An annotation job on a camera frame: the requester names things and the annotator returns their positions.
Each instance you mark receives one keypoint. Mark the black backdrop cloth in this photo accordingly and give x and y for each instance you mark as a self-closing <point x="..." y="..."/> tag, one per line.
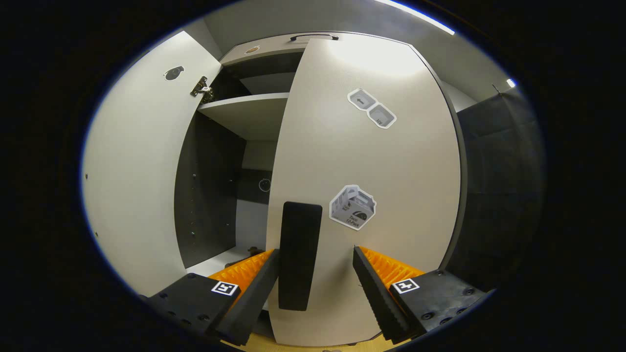
<point x="499" y="195"/>

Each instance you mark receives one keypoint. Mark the white cabinet door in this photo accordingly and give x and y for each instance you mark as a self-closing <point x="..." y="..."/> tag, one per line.
<point x="137" y="171"/>
<point x="401" y="161"/>

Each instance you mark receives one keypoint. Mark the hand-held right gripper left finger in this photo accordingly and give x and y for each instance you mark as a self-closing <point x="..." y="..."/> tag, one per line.
<point x="254" y="293"/>

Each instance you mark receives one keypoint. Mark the white thick cabinet shelf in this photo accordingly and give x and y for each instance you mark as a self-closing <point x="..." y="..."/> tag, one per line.
<point x="215" y="264"/>

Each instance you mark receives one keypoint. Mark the white shoe cabinet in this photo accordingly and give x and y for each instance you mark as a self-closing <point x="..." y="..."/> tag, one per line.
<point x="254" y="122"/>

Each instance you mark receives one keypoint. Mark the metal door hinge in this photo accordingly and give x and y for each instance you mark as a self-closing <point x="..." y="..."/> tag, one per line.
<point x="201" y="89"/>

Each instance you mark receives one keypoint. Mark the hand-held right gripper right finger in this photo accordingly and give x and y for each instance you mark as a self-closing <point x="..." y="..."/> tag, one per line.
<point x="376" y="293"/>

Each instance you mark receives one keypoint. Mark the white cabinet drawer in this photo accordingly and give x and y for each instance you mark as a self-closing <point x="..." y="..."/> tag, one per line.
<point x="276" y="50"/>

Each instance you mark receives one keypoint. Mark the white thin cabinet shelf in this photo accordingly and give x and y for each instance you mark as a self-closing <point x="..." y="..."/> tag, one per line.
<point x="249" y="115"/>

